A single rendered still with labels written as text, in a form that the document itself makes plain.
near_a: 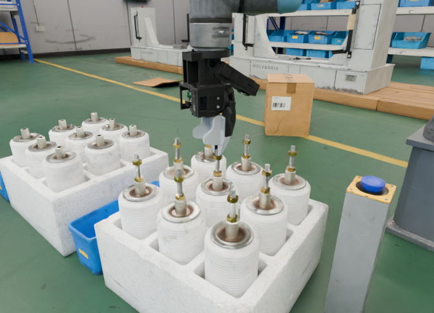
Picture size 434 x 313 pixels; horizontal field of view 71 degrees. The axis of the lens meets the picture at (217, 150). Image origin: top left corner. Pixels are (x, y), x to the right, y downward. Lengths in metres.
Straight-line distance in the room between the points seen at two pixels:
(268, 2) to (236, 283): 0.47
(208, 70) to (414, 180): 0.67
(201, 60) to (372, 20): 2.16
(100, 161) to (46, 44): 5.84
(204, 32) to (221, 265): 0.39
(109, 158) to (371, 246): 0.70
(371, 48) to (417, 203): 1.75
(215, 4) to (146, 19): 4.44
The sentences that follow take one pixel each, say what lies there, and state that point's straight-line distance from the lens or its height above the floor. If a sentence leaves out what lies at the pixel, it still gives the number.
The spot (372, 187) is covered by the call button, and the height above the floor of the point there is 0.33.
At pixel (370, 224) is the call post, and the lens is 0.61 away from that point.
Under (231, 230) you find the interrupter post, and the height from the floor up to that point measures 0.27.
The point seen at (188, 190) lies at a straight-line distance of 0.72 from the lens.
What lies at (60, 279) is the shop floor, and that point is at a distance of 0.91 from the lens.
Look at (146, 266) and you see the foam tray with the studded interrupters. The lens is 0.63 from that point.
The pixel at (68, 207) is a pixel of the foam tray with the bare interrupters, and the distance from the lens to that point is 0.90.
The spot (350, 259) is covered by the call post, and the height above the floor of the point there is 0.17.
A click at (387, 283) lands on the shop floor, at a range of 0.91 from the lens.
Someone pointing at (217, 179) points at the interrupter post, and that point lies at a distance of 0.66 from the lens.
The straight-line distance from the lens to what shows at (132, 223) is 0.67.
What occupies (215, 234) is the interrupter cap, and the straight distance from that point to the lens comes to 0.54.
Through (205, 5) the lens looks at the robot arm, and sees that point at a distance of 0.55.
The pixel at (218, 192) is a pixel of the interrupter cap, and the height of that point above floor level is 0.25.
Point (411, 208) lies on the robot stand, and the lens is 1.04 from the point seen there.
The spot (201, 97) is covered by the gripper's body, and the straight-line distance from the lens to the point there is 0.56.
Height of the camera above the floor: 0.59
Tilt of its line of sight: 23 degrees down
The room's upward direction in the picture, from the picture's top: straight up
